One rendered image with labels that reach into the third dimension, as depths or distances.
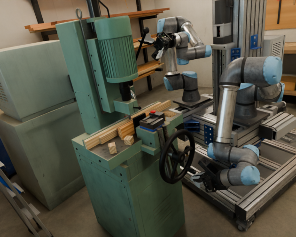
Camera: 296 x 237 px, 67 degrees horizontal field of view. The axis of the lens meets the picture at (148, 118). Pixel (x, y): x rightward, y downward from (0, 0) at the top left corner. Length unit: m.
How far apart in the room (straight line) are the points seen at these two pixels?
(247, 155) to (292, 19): 3.25
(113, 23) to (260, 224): 1.68
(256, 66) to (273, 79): 0.08
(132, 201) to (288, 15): 3.54
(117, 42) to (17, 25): 2.48
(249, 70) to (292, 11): 3.10
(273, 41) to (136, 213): 1.47
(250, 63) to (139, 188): 0.85
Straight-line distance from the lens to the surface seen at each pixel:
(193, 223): 1.93
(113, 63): 1.15
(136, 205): 1.36
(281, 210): 2.12
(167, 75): 1.76
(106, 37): 1.14
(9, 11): 3.51
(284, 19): 4.15
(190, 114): 1.86
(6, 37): 3.45
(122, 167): 1.19
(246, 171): 1.00
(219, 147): 1.10
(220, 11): 1.63
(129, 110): 1.25
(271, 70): 1.06
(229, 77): 1.08
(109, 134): 1.24
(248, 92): 1.48
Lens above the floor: 1.48
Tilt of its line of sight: 24 degrees down
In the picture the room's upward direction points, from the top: 9 degrees counter-clockwise
